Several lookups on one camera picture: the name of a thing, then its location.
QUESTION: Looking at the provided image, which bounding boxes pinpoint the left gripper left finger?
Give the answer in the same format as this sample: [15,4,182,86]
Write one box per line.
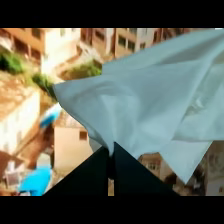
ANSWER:
[43,145,110,197]

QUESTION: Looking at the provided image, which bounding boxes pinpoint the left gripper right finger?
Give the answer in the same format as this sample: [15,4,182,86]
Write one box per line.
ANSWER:
[113,141,178,197]

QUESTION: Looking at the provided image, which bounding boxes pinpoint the white garment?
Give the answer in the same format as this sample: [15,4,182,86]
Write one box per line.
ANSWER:
[52,28,224,185]

